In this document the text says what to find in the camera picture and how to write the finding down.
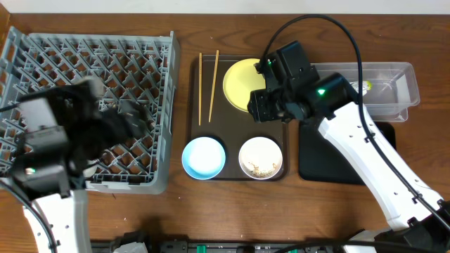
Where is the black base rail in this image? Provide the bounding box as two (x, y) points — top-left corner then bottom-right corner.
(91, 231), (352, 253)

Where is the wooden chopstick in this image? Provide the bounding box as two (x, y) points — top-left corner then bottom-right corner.
(208, 49), (219, 122)
(198, 52), (203, 126)

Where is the clear plastic waste bin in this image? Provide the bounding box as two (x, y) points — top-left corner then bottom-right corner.
(311, 61), (421, 123)

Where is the yellow round plate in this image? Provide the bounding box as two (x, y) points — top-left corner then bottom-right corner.
(223, 58), (266, 112)

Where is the green snack wrapper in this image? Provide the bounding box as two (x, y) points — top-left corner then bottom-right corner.
(350, 81), (372, 96)

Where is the grey plastic dishwasher rack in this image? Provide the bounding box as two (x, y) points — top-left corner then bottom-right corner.
(1, 28), (180, 195)

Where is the dark brown serving tray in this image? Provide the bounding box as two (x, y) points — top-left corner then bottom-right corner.
(186, 54), (289, 181)

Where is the light blue bowl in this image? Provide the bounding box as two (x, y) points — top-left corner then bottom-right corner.
(181, 136), (226, 180)

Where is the white cup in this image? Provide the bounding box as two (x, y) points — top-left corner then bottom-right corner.
(83, 162), (98, 178)

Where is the black waste tray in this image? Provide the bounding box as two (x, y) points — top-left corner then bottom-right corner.
(297, 119), (397, 186)

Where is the white bowl with food scraps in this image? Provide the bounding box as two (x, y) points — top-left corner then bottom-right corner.
(238, 136), (283, 181)

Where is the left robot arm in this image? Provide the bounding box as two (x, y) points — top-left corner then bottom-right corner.
(6, 82), (147, 252)

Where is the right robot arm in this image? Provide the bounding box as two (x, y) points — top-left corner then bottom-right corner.
(247, 41), (449, 252)

